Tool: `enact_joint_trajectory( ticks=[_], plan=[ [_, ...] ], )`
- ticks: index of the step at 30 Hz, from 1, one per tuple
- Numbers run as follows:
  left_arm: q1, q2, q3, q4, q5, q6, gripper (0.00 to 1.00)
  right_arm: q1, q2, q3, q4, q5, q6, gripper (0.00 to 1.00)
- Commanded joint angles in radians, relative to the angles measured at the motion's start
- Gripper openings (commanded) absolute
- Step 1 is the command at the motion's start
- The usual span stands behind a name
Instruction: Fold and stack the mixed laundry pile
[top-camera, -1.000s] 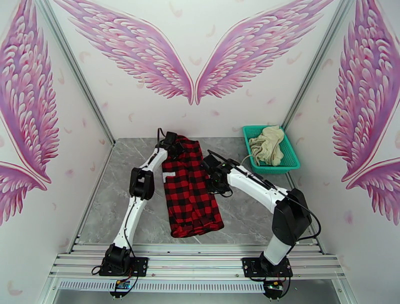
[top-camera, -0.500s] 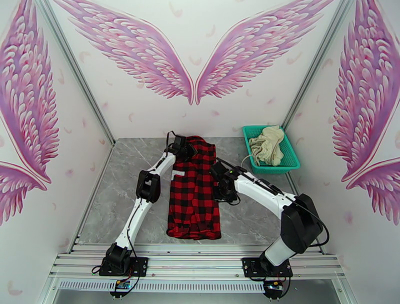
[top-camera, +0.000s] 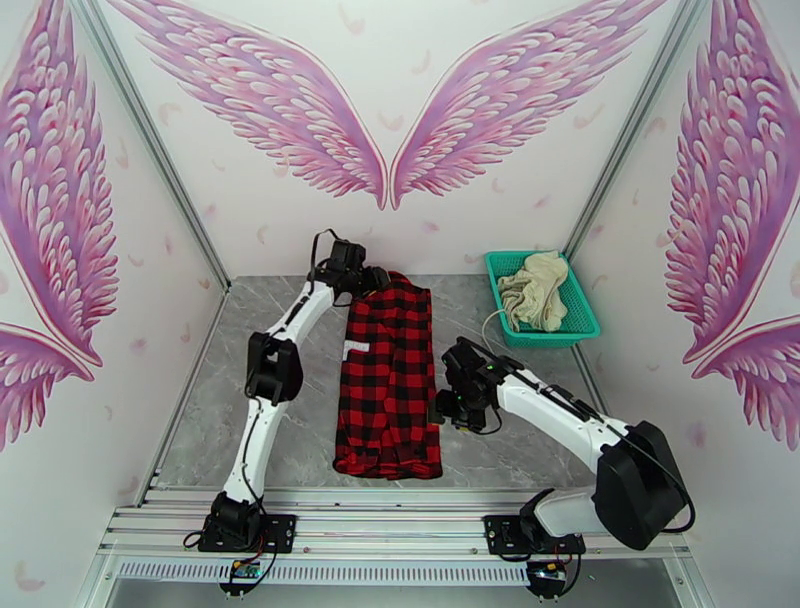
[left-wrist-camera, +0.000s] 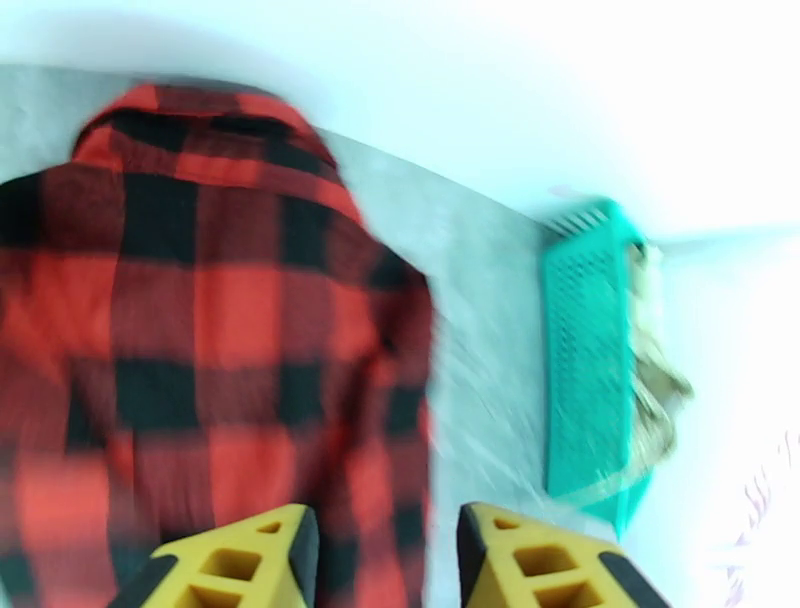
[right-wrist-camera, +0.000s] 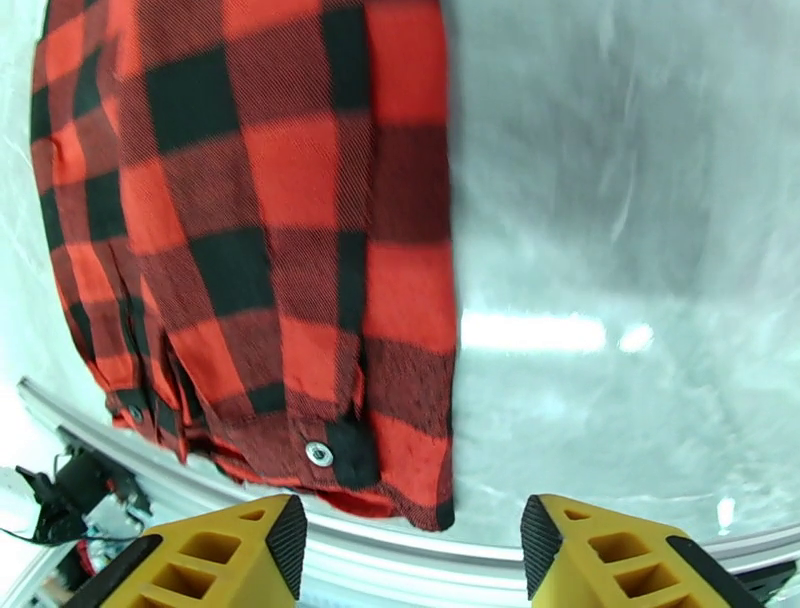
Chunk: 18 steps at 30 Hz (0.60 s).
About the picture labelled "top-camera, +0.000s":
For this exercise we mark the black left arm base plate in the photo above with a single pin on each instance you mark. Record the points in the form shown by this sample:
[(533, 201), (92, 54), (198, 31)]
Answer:
[(281, 531)]

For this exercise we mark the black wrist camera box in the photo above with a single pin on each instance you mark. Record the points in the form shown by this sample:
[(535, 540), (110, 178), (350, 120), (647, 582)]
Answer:
[(461, 356), (347, 253)]

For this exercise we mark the aluminium corner post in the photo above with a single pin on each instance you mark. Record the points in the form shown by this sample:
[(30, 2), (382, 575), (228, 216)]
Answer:
[(635, 125), (160, 150)]

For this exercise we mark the cream fabric garment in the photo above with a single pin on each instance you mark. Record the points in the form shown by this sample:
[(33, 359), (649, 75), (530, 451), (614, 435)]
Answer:
[(537, 294)]

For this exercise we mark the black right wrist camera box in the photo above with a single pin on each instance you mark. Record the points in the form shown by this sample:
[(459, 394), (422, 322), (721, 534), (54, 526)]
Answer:
[(461, 356)]

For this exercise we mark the aluminium rail frame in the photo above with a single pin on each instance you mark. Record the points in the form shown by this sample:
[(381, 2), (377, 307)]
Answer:
[(387, 525)]

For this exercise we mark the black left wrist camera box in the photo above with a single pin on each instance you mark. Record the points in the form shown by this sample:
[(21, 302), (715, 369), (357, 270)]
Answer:
[(347, 253)]

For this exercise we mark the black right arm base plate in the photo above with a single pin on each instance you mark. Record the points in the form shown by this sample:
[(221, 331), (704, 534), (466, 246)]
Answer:
[(500, 534)]

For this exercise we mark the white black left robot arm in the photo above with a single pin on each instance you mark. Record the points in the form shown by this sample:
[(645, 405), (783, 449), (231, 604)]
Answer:
[(274, 369)]

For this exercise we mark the teal plastic basket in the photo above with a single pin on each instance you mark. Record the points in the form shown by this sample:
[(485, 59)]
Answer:
[(581, 312)]

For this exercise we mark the red black plaid shirt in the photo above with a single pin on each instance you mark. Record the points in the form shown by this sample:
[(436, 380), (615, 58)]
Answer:
[(387, 387)]

